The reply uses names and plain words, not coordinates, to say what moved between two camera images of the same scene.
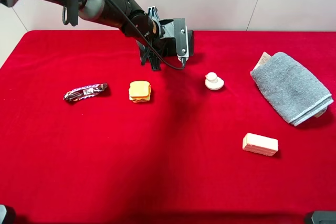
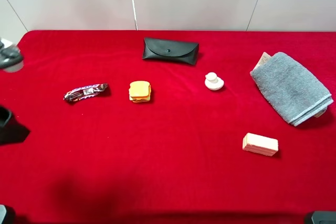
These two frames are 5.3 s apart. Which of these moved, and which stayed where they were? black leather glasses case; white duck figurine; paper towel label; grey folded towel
Moved: black leather glasses case
Stayed: grey folded towel; white duck figurine; paper towel label
